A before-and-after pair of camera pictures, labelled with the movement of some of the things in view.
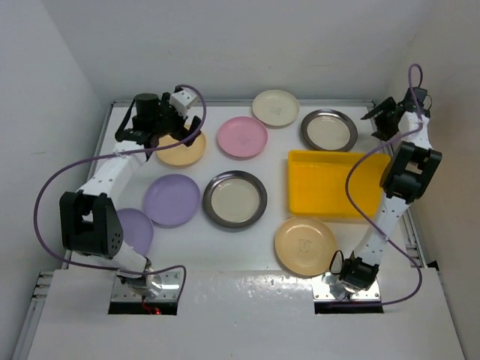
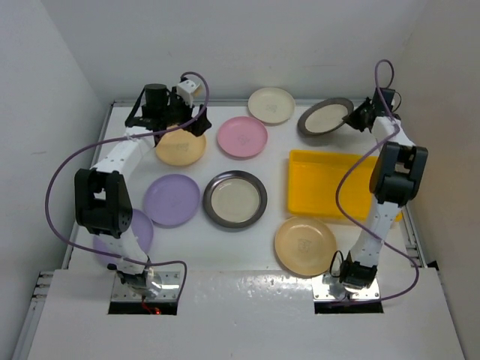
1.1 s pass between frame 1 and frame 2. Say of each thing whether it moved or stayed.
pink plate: stayed
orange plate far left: stayed
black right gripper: moved
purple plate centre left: stayed
